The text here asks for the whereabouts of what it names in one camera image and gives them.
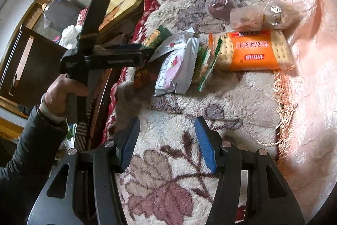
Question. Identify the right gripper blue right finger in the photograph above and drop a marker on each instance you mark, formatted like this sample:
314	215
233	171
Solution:
210	143

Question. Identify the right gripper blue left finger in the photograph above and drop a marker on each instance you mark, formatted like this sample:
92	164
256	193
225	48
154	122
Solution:
125	143

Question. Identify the striped cardboard tray box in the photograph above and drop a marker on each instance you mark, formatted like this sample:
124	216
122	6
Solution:
77	136

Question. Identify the dark green cracker packet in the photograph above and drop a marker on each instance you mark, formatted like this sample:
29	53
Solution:
156	38

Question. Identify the white pink strawberry packet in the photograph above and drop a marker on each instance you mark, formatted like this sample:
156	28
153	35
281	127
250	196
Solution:
176	72

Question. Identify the white barcode snack packet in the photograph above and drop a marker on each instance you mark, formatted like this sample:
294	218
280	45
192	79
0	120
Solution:
174	42

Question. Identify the orange cracker pack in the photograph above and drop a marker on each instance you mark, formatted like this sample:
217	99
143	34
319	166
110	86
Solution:
256	50

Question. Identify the clear bag of nuts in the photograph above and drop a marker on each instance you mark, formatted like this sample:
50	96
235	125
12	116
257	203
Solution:
279	15

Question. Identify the red snack packet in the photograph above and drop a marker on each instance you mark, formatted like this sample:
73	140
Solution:
145	76

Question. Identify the green rice cracker packet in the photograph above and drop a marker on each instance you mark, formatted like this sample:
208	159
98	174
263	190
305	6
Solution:
206	58

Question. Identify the clear bag red fruit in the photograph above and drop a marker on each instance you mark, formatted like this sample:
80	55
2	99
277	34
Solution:
220	9

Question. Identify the dark sleeve left forearm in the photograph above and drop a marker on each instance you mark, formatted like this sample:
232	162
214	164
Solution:
25	175

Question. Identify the person left hand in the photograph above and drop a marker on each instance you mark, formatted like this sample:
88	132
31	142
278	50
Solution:
55	99

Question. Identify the white plastic bag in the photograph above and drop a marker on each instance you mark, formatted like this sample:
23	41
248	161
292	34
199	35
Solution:
69	37

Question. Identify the red floral plush blanket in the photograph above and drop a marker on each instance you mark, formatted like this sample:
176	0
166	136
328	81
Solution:
167	181

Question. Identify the dark wooden chair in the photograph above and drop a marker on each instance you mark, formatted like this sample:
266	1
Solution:
39	71

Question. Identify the yellow top wooden table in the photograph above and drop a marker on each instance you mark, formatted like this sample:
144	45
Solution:
118	11

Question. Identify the pink fringed cloth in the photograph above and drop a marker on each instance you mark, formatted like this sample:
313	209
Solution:
307	152

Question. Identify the clear bag brown snack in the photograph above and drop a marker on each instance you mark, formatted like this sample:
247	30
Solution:
247	18

